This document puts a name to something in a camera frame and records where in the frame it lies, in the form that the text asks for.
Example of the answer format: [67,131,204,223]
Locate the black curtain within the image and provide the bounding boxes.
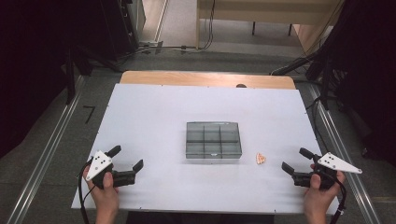
[0,0,106,161]
[304,0,396,167]

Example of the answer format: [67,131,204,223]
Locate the black stand bar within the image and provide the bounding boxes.
[270,55,325,77]

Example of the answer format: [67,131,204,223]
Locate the person's left hand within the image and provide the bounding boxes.
[81,165,121,217]

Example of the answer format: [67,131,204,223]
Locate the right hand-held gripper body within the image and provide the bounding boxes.
[291,151,364,191]

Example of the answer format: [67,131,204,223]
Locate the light wooden desk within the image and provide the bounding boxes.
[194,0,345,52]

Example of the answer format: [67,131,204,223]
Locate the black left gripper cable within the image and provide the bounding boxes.
[77,158,95,224]

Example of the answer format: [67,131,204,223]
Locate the wooden table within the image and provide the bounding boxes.
[119,70,297,91]

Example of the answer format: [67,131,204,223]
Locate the person's right hand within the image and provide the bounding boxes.
[303,163,347,217]

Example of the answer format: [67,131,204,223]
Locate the black floor cables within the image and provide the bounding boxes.
[122,0,218,60]

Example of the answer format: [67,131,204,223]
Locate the black cabinet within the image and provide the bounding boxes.
[99,0,140,62]

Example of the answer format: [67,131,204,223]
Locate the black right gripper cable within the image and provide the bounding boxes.
[329,174,348,224]

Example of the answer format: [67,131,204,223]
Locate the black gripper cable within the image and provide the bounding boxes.
[329,174,348,224]
[77,158,95,224]

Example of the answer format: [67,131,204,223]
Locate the clear compartment storage box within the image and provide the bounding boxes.
[185,120,244,161]

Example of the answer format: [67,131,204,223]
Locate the aluminium floor rail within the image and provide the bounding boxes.
[306,83,383,224]
[6,74,87,224]

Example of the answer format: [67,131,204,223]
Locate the thin black floor cable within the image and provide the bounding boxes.
[305,95,332,154]

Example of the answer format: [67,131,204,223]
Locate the white table board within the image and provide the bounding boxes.
[70,82,340,217]

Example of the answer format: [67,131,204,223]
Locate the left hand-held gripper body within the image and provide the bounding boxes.
[85,150,137,190]

